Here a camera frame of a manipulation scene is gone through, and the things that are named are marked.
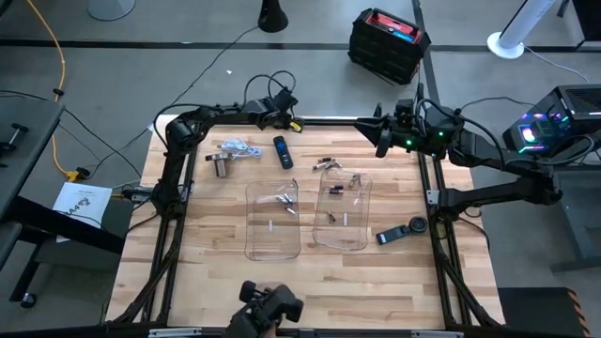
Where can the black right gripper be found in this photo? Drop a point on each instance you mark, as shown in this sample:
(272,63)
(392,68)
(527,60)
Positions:
(406,133)

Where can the grey round floor base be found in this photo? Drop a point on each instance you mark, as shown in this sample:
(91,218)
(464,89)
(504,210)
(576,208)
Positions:
(110,7)

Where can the white printed paper sheet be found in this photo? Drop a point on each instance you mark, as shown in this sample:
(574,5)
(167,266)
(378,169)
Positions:
(82,202)

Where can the black remote control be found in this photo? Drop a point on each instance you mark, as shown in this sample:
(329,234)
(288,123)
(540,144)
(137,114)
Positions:
(283,152)

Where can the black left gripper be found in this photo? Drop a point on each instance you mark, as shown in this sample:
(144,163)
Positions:
(270,115)

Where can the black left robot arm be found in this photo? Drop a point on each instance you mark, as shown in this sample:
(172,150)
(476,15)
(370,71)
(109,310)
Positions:
(180,131)

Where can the black computer with coloured lights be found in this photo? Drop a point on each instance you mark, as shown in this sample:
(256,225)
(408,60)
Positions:
(573,112)

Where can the small dark battery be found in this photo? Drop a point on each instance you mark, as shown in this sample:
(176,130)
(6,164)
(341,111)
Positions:
(331,217)

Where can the black round-headed handheld device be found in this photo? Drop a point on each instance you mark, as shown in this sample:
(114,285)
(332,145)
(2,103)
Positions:
(417,224)

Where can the clear plastic bin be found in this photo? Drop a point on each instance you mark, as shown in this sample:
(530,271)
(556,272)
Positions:
(272,244)
(343,235)

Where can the black cone stand base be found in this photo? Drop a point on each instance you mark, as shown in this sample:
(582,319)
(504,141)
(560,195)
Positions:
(272,19)

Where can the black floor mat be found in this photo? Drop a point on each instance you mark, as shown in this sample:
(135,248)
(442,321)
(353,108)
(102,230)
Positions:
(540,312)

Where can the red and black toolbox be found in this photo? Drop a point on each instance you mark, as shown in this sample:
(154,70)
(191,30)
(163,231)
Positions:
(385,51)

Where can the black metal table frame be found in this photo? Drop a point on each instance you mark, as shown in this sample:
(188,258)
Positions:
(328,122)

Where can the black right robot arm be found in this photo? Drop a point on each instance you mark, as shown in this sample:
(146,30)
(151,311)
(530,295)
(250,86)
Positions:
(497,190)

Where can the grey side table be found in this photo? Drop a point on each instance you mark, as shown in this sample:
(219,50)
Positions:
(33,178)

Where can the white tower fan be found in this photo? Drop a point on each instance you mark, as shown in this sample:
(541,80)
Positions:
(521,23)

